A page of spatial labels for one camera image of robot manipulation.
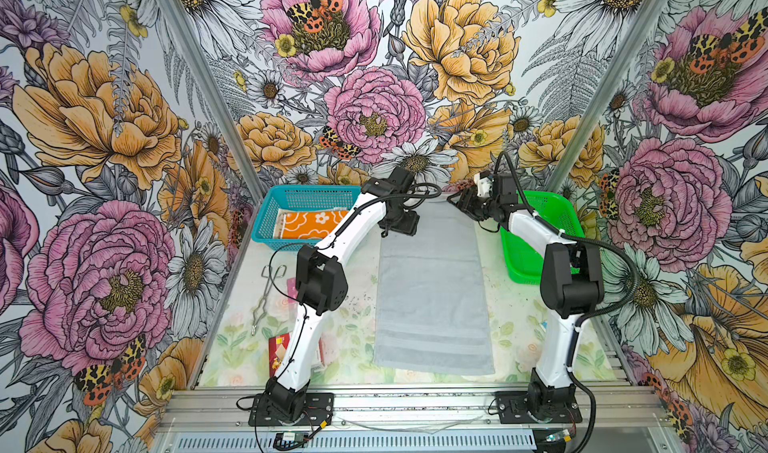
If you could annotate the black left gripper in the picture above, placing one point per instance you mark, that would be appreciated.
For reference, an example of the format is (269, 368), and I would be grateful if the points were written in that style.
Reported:
(406, 227)

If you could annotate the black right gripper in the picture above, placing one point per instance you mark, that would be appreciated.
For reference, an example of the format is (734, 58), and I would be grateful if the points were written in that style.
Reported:
(468, 195)

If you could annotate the orange white towel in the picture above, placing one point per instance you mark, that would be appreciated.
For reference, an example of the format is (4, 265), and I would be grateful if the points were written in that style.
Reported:
(307, 225)

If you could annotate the grey cloth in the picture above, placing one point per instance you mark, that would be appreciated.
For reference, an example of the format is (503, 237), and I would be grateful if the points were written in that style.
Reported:
(431, 311)

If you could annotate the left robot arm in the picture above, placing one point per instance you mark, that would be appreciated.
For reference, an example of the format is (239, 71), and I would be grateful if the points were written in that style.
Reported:
(388, 204)

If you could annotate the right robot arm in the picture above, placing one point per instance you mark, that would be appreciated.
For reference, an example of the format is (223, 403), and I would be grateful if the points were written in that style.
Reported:
(571, 287)

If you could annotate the green plastic basket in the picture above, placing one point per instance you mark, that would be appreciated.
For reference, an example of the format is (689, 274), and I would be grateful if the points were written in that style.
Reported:
(524, 265)

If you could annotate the pink small eraser block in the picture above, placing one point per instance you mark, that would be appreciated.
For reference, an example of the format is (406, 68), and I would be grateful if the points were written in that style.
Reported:
(291, 288)

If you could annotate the teal plastic basket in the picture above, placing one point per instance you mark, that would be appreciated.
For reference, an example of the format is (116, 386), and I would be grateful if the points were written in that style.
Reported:
(294, 199)

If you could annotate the bandage box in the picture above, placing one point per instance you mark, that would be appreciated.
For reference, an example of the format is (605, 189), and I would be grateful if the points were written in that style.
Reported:
(278, 348)

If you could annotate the small green circuit board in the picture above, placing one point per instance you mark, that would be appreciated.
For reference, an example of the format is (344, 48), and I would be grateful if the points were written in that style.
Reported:
(285, 439)

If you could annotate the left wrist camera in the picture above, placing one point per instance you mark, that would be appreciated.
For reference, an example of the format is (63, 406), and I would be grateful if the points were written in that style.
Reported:
(399, 181)

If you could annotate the right aluminium frame post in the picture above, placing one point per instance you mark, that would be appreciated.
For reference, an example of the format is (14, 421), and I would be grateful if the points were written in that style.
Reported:
(625, 54)

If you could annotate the aluminium frame post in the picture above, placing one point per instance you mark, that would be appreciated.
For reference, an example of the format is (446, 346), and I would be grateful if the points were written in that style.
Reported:
(184, 37)
(625, 54)

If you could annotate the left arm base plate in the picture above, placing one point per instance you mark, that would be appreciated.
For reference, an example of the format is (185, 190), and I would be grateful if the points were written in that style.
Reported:
(308, 409)

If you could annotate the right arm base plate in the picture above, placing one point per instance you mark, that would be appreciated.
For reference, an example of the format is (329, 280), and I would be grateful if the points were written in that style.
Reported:
(516, 407)

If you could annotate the left aluminium frame post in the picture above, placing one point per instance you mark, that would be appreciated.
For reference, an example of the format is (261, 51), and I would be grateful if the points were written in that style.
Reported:
(184, 37)

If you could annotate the aluminium front rail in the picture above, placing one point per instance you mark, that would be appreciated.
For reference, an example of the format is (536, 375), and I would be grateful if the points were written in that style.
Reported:
(409, 407)

